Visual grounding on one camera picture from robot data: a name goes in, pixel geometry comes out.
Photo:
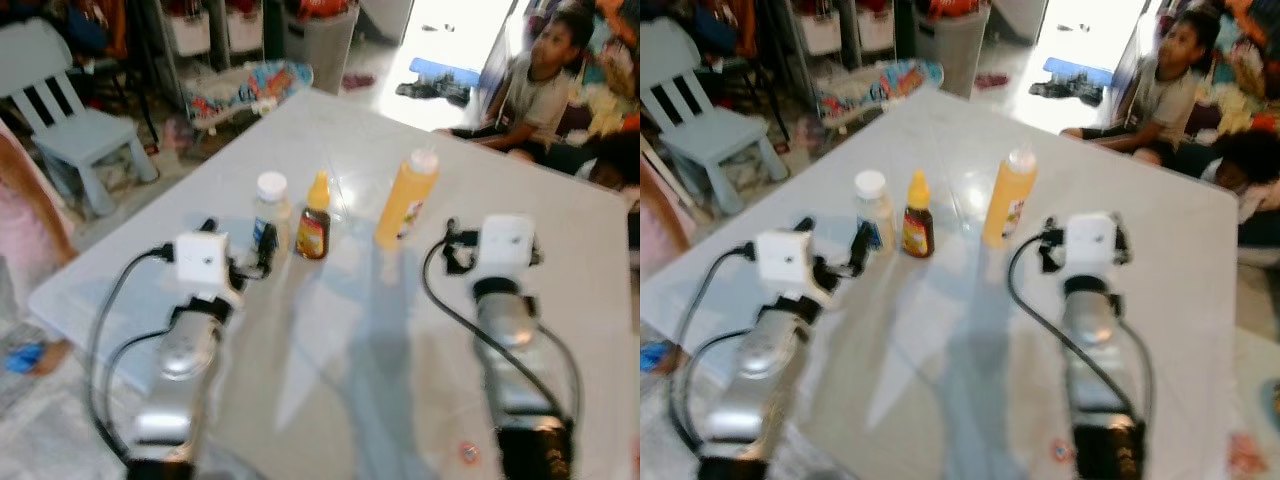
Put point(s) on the blue slipper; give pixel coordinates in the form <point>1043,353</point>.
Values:
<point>22,358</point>
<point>652,356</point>

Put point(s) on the yellow squeeze bottle white cap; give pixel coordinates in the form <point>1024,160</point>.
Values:
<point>1008,200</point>
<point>405,200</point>

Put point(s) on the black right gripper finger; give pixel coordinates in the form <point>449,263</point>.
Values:
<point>1122,244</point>
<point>536,254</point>
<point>1049,227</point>
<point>452,228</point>

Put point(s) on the white storage bin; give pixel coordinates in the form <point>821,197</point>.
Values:
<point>188,32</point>
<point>245,28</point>
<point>818,32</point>
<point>875,28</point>

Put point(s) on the grey bin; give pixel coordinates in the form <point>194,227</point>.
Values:
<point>320,50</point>
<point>955,55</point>

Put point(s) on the honey bottle yellow cap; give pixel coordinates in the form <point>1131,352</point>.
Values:
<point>918,232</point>
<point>313,235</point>

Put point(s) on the black sandal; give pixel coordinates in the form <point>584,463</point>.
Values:
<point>430,92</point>
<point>1062,92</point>

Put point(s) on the person in pink dress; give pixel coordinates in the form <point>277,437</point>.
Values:
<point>25,230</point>
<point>655,230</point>

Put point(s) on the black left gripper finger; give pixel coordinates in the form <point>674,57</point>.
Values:
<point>805,224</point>
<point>863,246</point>
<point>208,226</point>
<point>266,248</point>

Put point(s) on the light blue plastic chair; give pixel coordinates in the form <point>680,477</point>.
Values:
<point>90,135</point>
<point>715,135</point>

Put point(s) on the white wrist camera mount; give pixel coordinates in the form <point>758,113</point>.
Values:
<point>200,258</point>
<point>505,240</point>
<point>783,258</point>
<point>1090,238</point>

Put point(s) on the dark-haired person white shirt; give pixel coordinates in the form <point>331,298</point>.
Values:
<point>1240,160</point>
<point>615,160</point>

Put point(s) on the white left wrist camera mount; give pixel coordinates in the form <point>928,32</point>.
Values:
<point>783,258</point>
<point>200,258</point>

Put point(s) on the clear jar white lid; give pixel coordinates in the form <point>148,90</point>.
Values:
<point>871,187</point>
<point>272,190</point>

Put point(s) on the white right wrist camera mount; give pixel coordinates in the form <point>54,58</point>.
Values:
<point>505,240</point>
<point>1090,238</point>

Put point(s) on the colourful baby bouncer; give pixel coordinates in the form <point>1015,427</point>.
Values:
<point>880,85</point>
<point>250,85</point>

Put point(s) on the blue door mat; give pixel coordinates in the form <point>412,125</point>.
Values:
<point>1078,70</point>
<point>445,72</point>

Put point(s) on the red round sticker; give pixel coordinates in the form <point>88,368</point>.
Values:
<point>1058,450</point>
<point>468,452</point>

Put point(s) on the child in grey shirt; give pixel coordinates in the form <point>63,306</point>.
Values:
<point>1170,100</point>
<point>535,100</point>

